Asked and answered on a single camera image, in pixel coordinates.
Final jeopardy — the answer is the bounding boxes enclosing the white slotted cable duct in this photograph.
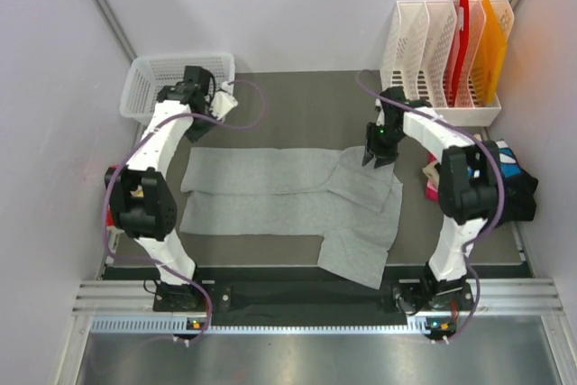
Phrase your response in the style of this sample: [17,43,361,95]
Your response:
[90,316,449,335]

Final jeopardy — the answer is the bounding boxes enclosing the beige folded t-shirt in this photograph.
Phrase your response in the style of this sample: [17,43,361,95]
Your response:
[422,160,440,185]

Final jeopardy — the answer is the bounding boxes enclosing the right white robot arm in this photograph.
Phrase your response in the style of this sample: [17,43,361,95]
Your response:
[362,86,505,309]

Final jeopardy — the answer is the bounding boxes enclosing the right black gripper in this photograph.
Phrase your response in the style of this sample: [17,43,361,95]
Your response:
[362,123,404,170]

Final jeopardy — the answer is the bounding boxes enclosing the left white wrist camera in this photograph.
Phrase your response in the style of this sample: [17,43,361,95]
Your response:
[209,82,238,121]

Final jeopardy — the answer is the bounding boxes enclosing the red illustrated book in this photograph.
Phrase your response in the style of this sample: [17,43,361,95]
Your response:
[105,208,123,235]

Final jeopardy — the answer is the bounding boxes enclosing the red plastic folder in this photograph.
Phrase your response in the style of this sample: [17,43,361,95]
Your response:
[452,0,470,105]

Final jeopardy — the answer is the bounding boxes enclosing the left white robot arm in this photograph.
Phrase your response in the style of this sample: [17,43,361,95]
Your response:
[105,66,215,311]

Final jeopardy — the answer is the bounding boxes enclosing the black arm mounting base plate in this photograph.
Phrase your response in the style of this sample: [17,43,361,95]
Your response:
[151,279,474,316]

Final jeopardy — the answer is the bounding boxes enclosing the white file organizer rack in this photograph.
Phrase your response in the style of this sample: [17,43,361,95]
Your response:
[380,0,501,127]

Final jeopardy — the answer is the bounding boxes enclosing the black daisy print t-shirt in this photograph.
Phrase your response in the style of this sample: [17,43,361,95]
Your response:
[496,140,538,226]

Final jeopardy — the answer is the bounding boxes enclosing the magenta folded t-shirt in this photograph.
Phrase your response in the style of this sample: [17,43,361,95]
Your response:
[426,179,439,202]

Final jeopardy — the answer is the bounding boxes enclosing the white perforated plastic basket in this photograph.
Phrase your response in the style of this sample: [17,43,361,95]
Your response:
[119,52,235,125]

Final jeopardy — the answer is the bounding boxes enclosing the grey t-shirt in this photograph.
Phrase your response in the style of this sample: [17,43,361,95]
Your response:
[179,146,403,289]

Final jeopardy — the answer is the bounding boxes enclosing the orange plastic folder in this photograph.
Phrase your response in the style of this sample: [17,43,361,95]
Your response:
[470,0,514,106]

